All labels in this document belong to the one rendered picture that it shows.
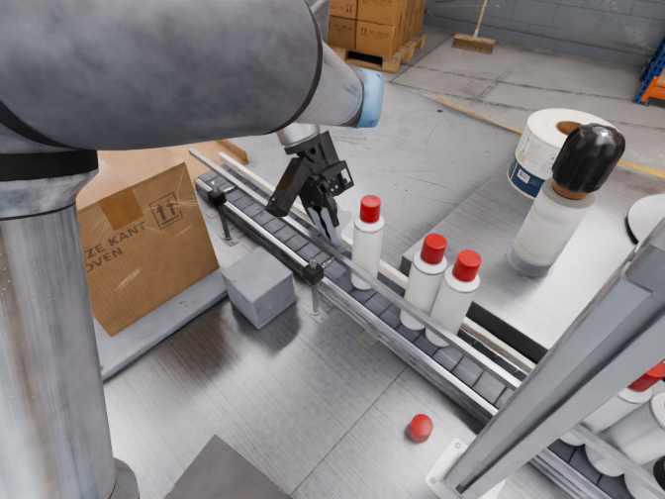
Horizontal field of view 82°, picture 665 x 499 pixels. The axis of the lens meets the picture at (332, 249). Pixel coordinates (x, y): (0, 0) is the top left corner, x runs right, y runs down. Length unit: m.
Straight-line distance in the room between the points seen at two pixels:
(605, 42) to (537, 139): 3.95
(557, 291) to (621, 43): 4.20
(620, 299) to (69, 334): 0.34
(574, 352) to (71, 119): 0.33
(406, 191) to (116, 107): 0.93
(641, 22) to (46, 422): 4.87
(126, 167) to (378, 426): 0.58
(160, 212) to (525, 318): 0.67
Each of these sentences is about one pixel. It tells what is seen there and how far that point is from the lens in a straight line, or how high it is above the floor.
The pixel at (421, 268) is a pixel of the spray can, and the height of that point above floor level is 1.04.
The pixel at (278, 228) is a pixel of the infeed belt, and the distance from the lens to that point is 0.87.
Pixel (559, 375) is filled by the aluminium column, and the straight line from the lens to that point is 0.35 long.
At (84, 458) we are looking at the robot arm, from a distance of 0.36.
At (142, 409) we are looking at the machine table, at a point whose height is 0.83.
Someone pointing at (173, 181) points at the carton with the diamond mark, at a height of 1.09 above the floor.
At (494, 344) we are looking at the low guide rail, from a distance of 0.70.
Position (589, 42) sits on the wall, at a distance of 4.94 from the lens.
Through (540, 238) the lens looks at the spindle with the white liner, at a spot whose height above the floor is 0.98.
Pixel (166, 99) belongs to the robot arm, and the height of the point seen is 1.40.
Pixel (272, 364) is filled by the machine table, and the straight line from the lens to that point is 0.73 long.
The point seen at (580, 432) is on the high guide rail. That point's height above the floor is 0.96.
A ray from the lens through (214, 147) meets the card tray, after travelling 1.27.
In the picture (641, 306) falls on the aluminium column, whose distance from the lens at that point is 0.30.
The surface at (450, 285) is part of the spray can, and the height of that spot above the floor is 1.04.
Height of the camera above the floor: 1.48
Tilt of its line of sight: 47 degrees down
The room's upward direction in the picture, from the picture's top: straight up
